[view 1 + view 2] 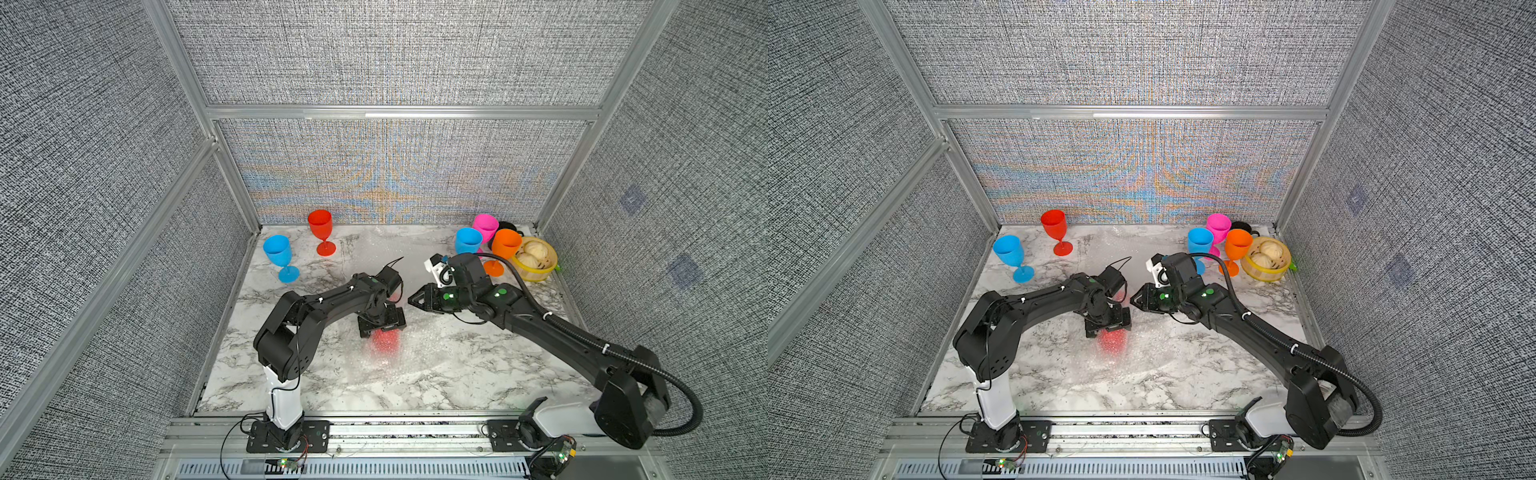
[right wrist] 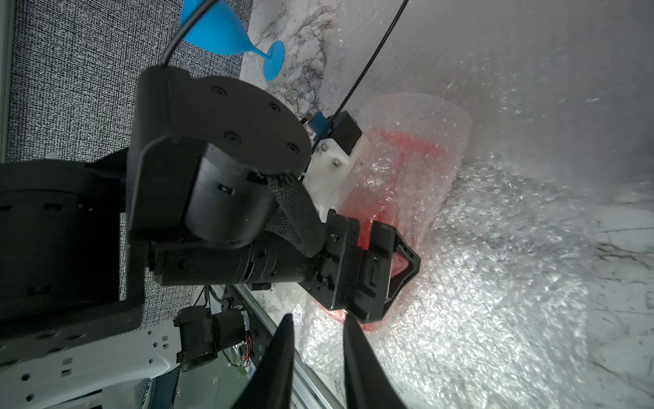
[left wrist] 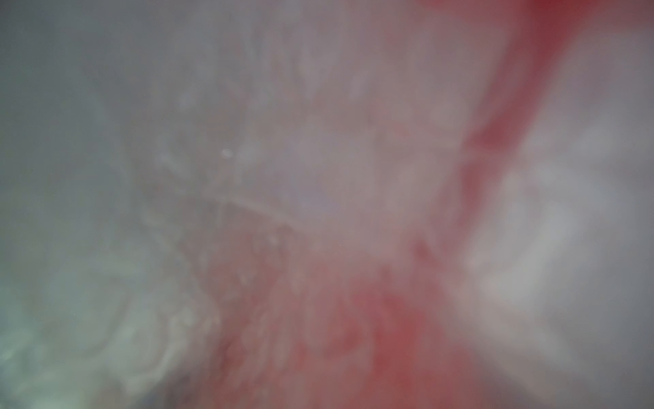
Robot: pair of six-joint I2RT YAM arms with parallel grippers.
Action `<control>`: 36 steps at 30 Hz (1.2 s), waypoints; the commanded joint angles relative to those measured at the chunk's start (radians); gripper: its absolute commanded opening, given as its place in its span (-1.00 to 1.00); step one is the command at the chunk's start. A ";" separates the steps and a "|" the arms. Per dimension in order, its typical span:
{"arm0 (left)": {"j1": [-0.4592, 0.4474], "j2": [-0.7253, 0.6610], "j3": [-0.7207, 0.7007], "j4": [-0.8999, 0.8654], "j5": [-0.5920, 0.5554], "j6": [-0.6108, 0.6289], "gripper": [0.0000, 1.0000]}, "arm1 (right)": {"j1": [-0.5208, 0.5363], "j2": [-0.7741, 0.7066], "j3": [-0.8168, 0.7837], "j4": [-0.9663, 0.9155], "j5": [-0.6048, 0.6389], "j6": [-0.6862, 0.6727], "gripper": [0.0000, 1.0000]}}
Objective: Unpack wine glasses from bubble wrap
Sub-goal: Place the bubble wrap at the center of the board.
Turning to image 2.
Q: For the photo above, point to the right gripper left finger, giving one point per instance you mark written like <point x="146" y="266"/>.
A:
<point x="271" y="384"/>

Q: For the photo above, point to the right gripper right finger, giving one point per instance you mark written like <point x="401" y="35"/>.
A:
<point x="366" y="384"/>

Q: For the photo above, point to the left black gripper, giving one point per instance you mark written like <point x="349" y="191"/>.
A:
<point x="346" y="269"/>

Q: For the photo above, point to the red wine glass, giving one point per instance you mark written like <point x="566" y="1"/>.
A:
<point x="411" y="147"/>

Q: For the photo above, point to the blue wine glass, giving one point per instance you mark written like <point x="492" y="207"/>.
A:
<point x="221" y="32"/>

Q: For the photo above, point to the clear bubble wrap sheet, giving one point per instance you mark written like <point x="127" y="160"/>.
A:
<point x="561" y="89"/>

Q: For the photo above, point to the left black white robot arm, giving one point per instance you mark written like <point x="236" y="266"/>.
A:
<point x="127" y="268"/>

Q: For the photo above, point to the aluminium front rail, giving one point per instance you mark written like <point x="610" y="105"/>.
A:
<point x="308" y="390"/>

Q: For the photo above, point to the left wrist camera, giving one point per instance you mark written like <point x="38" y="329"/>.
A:
<point x="332" y="171"/>

